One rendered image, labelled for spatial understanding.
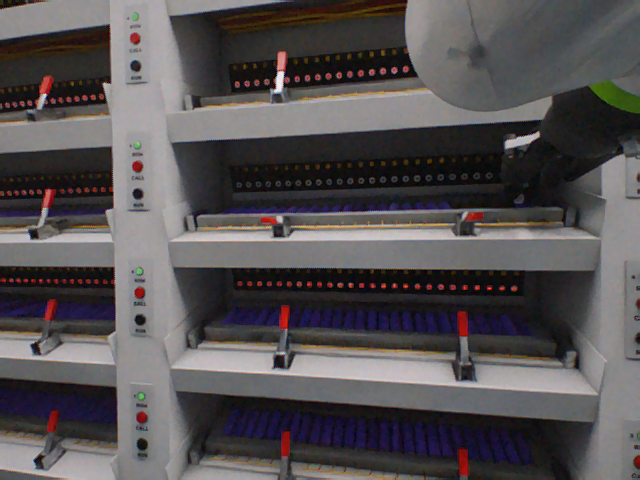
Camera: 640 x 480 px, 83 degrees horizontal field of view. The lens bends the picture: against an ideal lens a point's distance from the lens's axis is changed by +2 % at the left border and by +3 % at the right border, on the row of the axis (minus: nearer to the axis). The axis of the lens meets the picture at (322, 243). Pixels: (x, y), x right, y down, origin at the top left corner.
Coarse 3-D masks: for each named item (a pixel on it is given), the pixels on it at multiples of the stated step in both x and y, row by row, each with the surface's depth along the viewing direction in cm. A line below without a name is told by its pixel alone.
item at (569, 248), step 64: (256, 192) 71; (320, 192) 69; (384, 192) 67; (448, 192) 65; (576, 192) 51; (192, 256) 56; (256, 256) 54; (320, 256) 53; (384, 256) 51; (448, 256) 49; (512, 256) 48; (576, 256) 47
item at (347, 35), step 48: (240, 48) 74; (288, 48) 73; (336, 48) 71; (240, 144) 75; (288, 144) 73; (336, 144) 71; (384, 144) 70; (432, 144) 68; (480, 144) 66; (528, 288) 65
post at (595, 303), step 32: (608, 192) 45; (608, 224) 45; (608, 256) 45; (544, 288) 62; (576, 288) 51; (608, 288) 45; (576, 320) 51; (608, 320) 45; (608, 352) 45; (608, 384) 45; (608, 416) 46; (576, 448) 52; (608, 448) 46
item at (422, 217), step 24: (216, 216) 60; (240, 216) 59; (264, 216) 58; (312, 216) 57; (336, 216) 56; (360, 216) 55; (384, 216) 55; (408, 216) 54; (432, 216) 54; (504, 216) 52; (528, 216) 51; (552, 216) 51
